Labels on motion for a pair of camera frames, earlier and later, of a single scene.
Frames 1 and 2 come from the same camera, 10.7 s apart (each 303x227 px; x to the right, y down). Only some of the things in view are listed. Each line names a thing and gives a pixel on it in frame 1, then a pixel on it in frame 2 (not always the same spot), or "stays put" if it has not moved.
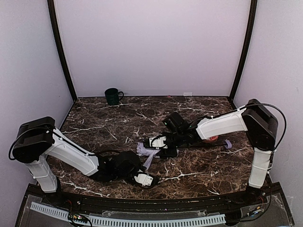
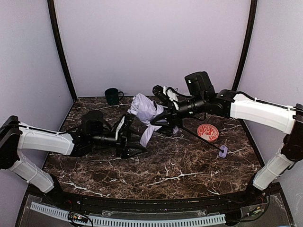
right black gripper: (164, 151) → (171, 113)
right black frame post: (250, 36) stays put
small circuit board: (77, 218) stays put
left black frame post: (52, 8) stays put
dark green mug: (112, 96) stays put
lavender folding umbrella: (143, 150) → (146, 108)
